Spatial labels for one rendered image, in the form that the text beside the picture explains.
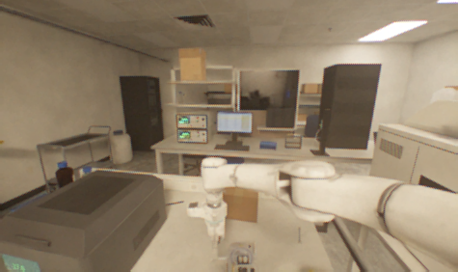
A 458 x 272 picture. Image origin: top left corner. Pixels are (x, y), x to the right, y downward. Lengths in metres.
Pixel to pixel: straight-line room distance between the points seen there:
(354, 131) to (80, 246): 2.62
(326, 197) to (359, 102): 2.31
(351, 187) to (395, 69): 5.75
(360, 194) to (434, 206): 0.08
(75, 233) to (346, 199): 0.75
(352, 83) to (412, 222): 2.33
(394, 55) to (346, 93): 3.60
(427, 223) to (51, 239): 0.89
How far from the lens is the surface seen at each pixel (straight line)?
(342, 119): 2.56
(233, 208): 1.08
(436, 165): 1.08
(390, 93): 6.00
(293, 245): 1.04
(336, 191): 0.34
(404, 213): 0.30
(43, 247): 0.87
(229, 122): 2.38
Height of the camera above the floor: 1.63
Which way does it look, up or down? 12 degrees down
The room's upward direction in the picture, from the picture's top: straight up
